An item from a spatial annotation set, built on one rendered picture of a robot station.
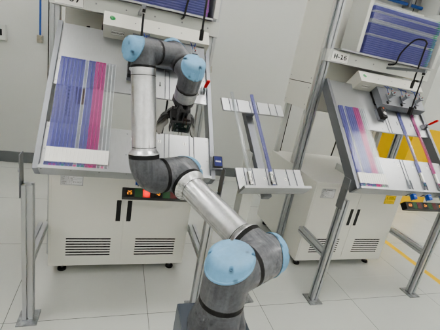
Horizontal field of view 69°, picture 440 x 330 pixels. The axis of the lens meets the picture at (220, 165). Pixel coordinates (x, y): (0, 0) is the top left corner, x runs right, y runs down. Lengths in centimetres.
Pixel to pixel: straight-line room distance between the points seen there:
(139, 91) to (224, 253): 53
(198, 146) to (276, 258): 72
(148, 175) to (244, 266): 43
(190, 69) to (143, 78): 14
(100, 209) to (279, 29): 255
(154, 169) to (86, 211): 79
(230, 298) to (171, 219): 105
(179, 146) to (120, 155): 25
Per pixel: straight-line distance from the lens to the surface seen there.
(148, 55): 102
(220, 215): 96
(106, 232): 181
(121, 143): 139
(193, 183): 104
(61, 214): 177
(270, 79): 354
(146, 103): 101
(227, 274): 76
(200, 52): 166
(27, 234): 150
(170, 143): 141
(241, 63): 340
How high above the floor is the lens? 120
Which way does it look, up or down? 18 degrees down
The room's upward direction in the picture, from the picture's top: 11 degrees clockwise
